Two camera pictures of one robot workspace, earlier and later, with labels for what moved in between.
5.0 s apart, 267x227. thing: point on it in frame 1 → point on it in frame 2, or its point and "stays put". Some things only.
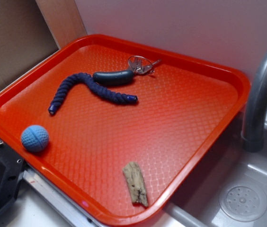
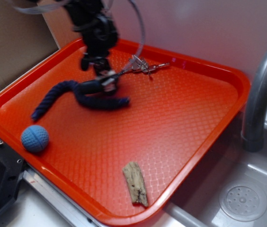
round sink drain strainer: [243, 201] stays put
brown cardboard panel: [15, 34] stays put
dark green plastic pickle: [113, 78] → [93, 86]
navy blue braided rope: [86, 79] → [89, 93]
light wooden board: [63, 20] stays put
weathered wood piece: [136, 181] stays put
